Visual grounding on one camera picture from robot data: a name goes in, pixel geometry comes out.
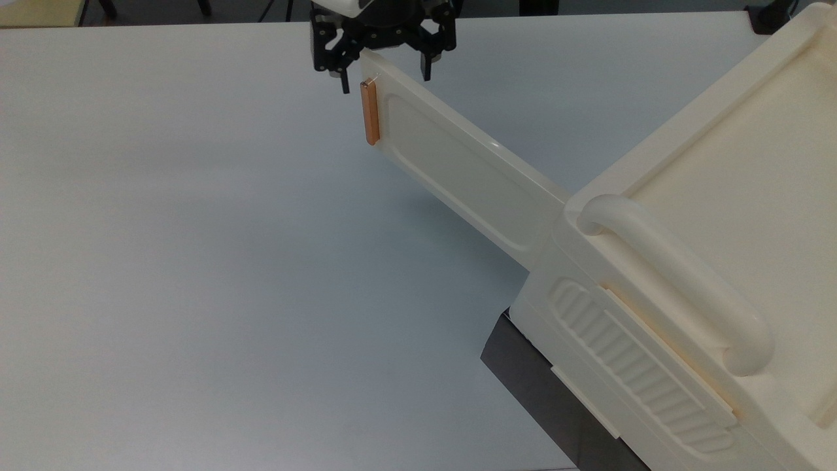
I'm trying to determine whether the dark box under cabinet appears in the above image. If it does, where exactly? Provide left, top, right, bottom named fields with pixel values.
left=481, top=307, right=651, bottom=471

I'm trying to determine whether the black clamp block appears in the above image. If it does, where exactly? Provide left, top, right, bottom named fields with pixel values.
left=745, top=2, right=800, bottom=35

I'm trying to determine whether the cream cabinet carry handle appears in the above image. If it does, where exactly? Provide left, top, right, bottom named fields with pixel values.
left=575, top=194, right=775, bottom=377

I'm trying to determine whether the yellow wooden table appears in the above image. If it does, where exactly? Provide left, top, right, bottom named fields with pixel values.
left=0, top=0, right=86, bottom=28

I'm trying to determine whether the orange door handle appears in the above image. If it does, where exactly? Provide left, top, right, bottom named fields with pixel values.
left=360, top=77, right=381, bottom=147

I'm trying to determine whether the cream plastic cabinet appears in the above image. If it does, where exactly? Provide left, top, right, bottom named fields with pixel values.
left=509, top=2, right=837, bottom=471

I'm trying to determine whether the cream cabinet door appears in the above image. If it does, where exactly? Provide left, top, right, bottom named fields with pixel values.
left=358, top=49, right=571, bottom=271

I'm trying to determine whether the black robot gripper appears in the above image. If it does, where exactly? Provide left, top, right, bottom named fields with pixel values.
left=309, top=0, right=458, bottom=95

